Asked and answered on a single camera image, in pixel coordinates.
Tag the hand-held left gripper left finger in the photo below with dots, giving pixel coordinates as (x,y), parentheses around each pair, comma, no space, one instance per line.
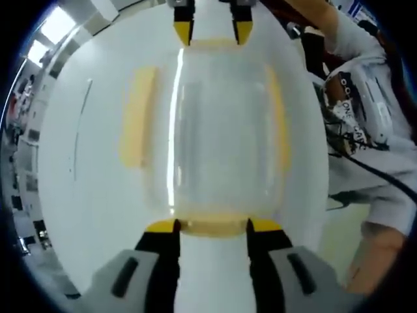
(156,261)

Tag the white chest-worn device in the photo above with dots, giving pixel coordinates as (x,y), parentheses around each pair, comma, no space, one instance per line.
(374,98)

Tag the person in white shirt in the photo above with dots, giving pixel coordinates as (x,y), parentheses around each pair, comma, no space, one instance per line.
(384,169)

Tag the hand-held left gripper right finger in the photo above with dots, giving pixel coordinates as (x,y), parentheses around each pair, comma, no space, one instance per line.
(270,261)

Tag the transparent storage box yellow latches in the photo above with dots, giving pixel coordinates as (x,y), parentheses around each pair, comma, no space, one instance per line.
(221,130)

